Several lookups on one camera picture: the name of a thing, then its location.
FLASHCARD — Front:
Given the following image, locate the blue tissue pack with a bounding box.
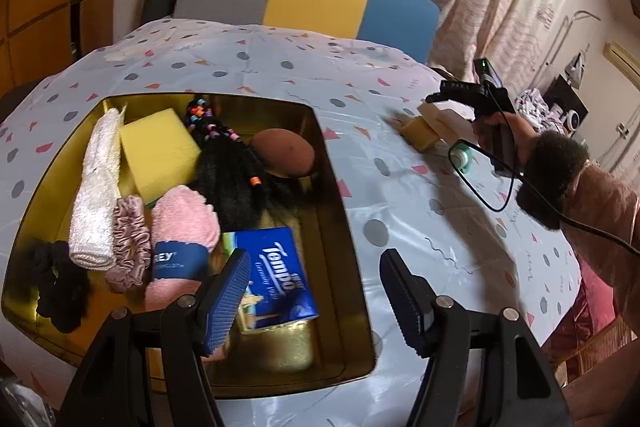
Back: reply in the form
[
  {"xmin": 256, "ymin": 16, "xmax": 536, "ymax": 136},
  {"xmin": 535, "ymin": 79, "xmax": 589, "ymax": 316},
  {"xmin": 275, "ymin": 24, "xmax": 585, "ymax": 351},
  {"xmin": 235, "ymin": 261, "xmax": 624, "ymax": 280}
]
[{"xmin": 222, "ymin": 227, "xmax": 319, "ymax": 334}]

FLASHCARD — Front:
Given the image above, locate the pink dishcloth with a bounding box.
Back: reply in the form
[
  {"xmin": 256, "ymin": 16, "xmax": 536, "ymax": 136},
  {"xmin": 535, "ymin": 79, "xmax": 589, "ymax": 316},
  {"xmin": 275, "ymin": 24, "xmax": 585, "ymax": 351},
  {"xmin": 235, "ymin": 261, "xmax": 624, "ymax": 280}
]
[{"xmin": 144, "ymin": 185, "xmax": 220, "ymax": 311}]

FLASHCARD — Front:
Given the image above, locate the pink satin scrunchie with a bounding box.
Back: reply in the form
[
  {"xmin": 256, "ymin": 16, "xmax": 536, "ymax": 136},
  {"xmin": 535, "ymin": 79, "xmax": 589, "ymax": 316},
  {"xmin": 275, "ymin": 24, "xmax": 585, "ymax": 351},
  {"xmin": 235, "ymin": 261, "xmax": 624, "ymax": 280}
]
[{"xmin": 105, "ymin": 194, "xmax": 152, "ymax": 294}]

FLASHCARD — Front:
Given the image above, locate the black beaded hair braid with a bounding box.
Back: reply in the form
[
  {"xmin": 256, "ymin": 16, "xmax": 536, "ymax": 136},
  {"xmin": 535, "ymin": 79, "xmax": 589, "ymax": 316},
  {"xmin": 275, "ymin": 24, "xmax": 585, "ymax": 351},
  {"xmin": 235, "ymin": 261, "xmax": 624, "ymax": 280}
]
[{"xmin": 184, "ymin": 94, "xmax": 303, "ymax": 232}]

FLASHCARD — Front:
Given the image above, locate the white towel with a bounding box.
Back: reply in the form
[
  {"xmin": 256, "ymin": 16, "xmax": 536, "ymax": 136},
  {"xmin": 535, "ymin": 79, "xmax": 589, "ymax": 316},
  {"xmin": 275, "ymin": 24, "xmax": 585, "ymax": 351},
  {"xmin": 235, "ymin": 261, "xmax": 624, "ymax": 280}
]
[{"xmin": 68, "ymin": 108, "xmax": 125, "ymax": 272}]

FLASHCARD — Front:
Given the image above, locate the brown makeup sponge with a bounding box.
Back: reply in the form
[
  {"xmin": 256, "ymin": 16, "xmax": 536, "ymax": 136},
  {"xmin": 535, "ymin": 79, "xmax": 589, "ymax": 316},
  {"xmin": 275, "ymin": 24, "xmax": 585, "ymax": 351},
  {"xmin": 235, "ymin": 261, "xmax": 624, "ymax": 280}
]
[{"xmin": 250, "ymin": 128, "xmax": 316, "ymax": 178}]

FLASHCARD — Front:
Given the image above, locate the black scrunchie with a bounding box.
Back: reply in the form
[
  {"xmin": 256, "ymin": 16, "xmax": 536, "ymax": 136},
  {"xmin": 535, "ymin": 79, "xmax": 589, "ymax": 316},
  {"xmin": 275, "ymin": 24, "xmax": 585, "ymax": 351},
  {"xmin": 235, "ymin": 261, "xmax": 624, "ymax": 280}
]
[{"xmin": 32, "ymin": 241, "xmax": 91, "ymax": 334}]

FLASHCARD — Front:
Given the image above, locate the yellow sponge block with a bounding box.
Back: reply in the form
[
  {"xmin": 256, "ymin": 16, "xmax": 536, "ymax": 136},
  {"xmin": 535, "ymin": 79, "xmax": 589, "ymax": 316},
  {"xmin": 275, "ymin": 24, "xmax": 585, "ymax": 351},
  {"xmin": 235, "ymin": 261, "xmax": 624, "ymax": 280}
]
[{"xmin": 120, "ymin": 108, "xmax": 201, "ymax": 205}]

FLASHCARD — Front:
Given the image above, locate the person right hand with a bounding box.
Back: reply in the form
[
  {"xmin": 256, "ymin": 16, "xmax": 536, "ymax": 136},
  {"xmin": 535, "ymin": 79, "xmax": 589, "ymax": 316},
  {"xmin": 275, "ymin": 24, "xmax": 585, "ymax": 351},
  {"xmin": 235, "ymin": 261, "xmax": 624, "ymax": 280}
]
[{"xmin": 472, "ymin": 113, "xmax": 538, "ymax": 168}]

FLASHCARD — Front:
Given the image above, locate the white foam sponge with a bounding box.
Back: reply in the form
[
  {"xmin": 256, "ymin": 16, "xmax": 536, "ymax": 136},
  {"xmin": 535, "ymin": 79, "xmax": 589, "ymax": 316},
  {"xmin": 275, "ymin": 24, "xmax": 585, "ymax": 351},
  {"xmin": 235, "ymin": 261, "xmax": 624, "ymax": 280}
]
[{"xmin": 439, "ymin": 108, "xmax": 477, "ymax": 144}]

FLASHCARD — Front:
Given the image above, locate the pile of clothes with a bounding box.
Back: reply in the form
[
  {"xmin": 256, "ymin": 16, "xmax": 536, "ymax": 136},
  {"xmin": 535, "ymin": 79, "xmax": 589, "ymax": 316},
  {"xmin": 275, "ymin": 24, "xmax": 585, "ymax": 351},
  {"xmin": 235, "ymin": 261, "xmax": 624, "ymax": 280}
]
[{"xmin": 514, "ymin": 88, "xmax": 562, "ymax": 133}]

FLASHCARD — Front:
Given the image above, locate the cream scouring pad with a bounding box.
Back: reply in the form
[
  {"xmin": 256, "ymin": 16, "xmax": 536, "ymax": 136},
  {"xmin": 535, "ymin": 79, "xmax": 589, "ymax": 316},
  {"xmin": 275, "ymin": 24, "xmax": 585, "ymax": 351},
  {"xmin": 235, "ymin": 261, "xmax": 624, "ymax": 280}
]
[{"xmin": 418, "ymin": 103, "xmax": 452, "ymax": 144}]

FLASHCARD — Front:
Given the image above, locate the green lid jar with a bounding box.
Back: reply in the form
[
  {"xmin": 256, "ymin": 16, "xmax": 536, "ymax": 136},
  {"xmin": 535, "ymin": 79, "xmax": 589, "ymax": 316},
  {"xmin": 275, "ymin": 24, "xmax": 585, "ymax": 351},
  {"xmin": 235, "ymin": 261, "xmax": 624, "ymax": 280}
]
[{"xmin": 449, "ymin": 143, "xmax": 473, "ymax": 174}]

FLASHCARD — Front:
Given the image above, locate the dull yellow sponge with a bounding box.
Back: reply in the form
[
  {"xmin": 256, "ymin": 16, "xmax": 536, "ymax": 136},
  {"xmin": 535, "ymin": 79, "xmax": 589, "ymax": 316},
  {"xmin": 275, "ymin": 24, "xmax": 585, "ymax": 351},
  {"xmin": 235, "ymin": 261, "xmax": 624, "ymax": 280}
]
[{"xmin": 399, "ymin": 117, "xmax": 440, "ymax": 153}]

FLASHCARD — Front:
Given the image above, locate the patterned tablecloth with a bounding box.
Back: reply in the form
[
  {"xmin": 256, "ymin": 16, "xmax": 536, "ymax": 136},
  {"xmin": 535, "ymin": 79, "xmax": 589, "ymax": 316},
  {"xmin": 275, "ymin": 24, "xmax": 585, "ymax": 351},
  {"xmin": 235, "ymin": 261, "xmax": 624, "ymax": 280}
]
[{"xmin": 1, "ymin": 18, "xmax": 580, "ymax": 426}]

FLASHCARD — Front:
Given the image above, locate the gold tin box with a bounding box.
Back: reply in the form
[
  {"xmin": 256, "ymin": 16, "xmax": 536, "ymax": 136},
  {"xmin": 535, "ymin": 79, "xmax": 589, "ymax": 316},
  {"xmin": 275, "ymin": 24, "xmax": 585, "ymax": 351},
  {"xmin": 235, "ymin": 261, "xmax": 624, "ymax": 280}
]
[{"xmin": 1, "ymin": 89, "xmax": 375, "ymax": 405}]

